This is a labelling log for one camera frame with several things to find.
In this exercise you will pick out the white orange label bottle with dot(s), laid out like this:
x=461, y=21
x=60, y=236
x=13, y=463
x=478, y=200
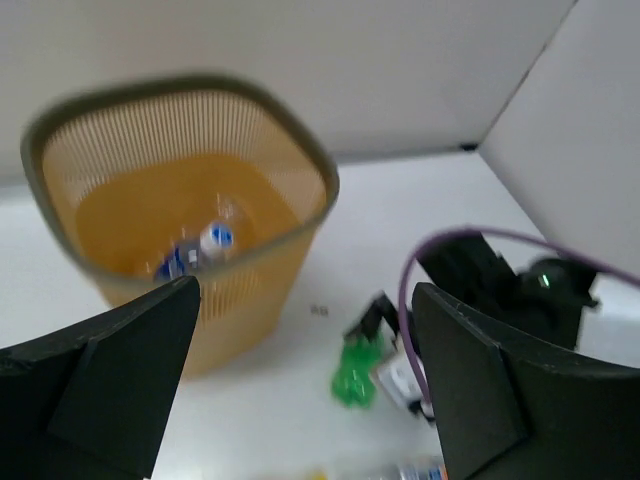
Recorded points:
x=422, y=469

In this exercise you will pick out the green plastic bottle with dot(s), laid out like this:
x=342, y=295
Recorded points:
x=351, y=383

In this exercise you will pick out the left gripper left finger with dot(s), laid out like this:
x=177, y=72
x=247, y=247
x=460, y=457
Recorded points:
x=92, y=400

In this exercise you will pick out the orange label yellow cap bottle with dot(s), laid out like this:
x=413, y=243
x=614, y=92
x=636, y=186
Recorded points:
x=312, y=474

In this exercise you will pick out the orange mesh waste bin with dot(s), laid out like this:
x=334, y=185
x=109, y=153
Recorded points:
x=123, y=174

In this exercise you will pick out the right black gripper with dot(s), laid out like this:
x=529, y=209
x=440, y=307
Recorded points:
x=380, y=316

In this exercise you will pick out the blue label plastic bottle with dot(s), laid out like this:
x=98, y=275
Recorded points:
x=215, y=230

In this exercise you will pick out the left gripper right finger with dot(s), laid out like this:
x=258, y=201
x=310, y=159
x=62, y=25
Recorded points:
x=509, y=405

